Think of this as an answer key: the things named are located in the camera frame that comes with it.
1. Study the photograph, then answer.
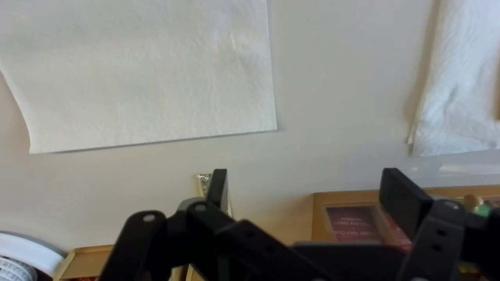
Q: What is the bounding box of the white sachet with printed text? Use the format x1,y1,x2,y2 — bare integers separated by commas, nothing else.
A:
194,171,235,215

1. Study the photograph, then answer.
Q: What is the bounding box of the red sachet pile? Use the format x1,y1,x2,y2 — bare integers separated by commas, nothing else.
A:
326,204,413,246

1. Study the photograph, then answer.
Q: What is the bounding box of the flat white paper napkin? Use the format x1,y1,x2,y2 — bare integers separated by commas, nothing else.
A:
0,0,280,155

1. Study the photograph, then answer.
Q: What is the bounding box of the wooden tiered organizer rack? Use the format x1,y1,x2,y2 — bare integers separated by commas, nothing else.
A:
54,241,115,281

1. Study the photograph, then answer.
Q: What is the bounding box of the white round cup tray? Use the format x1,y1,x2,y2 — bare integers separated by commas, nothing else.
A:
0,229,68,279

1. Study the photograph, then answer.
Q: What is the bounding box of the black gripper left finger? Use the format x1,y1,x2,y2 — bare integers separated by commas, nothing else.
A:
99,166,335,281

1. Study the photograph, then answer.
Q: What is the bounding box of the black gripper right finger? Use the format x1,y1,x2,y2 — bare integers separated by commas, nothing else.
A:
379,166,500,281

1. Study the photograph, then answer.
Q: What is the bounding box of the printed paper cup stack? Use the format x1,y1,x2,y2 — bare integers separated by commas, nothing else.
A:
0,254,40,281

